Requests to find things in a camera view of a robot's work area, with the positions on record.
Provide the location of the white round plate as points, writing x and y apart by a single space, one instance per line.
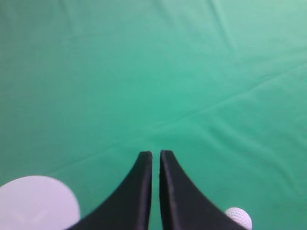
37 203

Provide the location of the green table cloth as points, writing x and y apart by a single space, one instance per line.
85 85

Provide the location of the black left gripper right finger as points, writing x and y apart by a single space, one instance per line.
182 204

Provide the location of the white dimpled golf ball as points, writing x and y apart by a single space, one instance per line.
240 216

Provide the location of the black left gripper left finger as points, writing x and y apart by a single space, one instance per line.
129 206

